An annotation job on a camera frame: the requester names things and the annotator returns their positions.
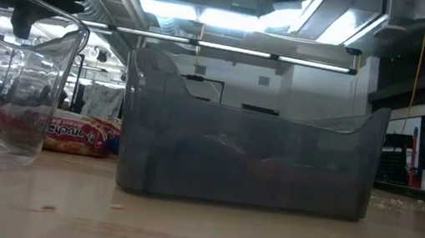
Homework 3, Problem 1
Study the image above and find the black metal table frame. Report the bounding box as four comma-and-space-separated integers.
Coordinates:
372, 180, 425, 205

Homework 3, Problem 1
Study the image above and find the large ribbed air duct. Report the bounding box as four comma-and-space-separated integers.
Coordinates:
16, 0, 152, 68

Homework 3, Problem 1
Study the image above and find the grey translucent plastic bin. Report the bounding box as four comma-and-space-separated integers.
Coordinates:
109, 44, 397, 230

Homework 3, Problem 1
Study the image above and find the black monitor stand frame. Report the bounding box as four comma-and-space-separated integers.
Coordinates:
177, 72, 227, 106

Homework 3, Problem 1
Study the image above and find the black pegboard panel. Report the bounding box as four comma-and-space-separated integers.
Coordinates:
375, 145, 414, 188

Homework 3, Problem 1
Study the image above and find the bright ceiling light panel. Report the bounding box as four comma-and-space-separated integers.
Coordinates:
315, 3, 391, 54
136, 0, 265, 35

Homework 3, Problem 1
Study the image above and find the blue Maruchan noodle pack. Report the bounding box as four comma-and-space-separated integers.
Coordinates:
107, 136, 123, 157

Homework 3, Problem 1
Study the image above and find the white cloth cover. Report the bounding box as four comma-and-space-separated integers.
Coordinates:
78, 81, 127, 123

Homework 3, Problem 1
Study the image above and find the red Maruchan beef noodle pack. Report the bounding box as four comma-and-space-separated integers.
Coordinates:
0, 99, 125, 162

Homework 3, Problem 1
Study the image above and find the red pole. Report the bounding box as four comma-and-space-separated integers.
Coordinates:
404, 126, 422, 189

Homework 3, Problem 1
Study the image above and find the long LED tube light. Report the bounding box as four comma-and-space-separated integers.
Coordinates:
77, 18, 361, 78

